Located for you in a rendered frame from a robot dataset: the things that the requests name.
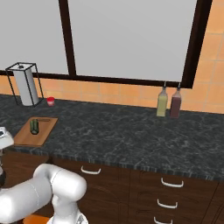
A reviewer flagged green cucumber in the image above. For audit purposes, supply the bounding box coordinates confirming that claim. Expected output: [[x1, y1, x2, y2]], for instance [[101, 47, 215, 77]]
[[29, 118, 40, 136]]

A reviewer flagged wooden cutting board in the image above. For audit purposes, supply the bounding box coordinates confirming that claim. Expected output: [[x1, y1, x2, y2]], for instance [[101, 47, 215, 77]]
[[12, 116, 59, 148]]

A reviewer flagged yellow-green sauce bottle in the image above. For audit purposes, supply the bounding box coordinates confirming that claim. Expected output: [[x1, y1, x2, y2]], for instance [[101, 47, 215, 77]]
[[156, 81, 169, 118]]

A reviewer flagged small red cup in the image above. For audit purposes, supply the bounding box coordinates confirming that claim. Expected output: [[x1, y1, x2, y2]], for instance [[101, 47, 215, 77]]
[[46, 96, 56, 107]]

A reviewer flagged dark red sauce bottle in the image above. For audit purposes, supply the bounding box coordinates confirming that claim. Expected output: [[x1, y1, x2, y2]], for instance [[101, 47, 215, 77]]
[[169, 82, 183, 119]]

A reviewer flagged dark framed window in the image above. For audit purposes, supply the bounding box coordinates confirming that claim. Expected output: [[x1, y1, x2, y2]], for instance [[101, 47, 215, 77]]
[[0, 0, 214, 89]]

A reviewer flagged dark wood drawer front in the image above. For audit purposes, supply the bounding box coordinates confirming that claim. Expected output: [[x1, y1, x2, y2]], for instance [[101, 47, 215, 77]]
[[128, 209, 207, 224], [129, 191, 214, 217], [129, 169, 220, 197]]

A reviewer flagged dark wood cupboard door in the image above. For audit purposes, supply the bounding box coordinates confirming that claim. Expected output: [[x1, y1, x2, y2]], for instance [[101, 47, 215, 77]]
[[0, 150, 54, 218], [52, 157, 131, 224], [202, 181, 224, 224]]

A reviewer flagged white paper towel roll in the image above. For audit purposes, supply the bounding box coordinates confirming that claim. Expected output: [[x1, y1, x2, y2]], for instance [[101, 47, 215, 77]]
[[13, 67, 39, 107]]

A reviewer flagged white cupboard door handle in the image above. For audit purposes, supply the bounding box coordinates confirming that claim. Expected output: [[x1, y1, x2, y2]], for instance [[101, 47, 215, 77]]
[[80, 165, 102, 176]]

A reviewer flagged white drawer handle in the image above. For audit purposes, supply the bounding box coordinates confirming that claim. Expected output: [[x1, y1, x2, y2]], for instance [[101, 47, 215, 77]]
[[157, 199, 179, 210], [160, 177, 185, 188], [153, 216, 174, 224]]

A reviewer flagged black wire towel holder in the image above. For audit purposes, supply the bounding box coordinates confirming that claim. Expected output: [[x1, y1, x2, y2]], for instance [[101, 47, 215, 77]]
[[4, 61, 45, 108]]

